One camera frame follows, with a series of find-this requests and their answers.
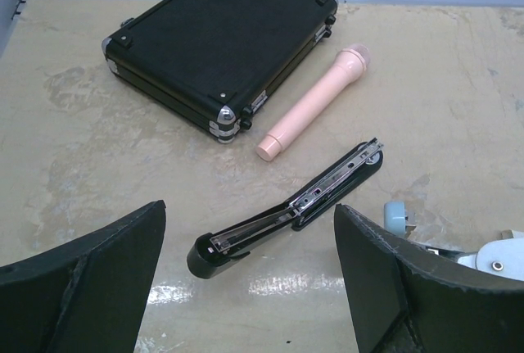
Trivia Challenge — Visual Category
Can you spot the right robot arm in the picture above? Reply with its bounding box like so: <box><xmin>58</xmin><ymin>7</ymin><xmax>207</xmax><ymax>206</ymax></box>
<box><xmin>423</xmin><ymin>229</ymin><xmax>523</xmax><ymax>281</ymax></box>

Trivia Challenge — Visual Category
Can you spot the black hard case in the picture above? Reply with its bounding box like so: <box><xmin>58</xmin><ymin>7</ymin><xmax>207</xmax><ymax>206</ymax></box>
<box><xmin>102</xmin><ymin>0</ymin><xmax>338</xmax><ymax>143</ymax></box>

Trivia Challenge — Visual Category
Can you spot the black stapler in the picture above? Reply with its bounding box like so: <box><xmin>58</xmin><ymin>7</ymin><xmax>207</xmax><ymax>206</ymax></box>
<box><xmin>187</xmin><ymin>138</ymin><xmax>383</xmax><ymax>279</ymax></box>

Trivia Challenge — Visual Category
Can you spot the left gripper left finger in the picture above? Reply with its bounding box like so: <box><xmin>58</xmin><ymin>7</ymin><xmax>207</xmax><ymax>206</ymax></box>
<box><xmin>1</xmin><ymin>200</ymin><xmax>166</xmax><ymax>352</ymax></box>

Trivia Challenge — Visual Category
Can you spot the blue white stapler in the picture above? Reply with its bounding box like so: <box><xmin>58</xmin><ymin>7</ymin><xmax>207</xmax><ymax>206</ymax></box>
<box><xmin>383</xmin><ymin>201</ymin><xmax>417</xmax><ymax>238</ymax></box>

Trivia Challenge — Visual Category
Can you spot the pink cylindrical tube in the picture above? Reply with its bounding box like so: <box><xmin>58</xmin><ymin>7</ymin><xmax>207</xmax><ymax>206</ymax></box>
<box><xmin>255</xmin><ymin>43</ymin><xmax>371</xmax><ymax>161</ymax></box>

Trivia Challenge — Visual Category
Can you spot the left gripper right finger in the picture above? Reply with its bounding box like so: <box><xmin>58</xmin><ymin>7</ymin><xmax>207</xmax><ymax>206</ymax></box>
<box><xmin>334</xmin><ymin>204</ymin><xmax>523</xmax><ymax>352</ymax></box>

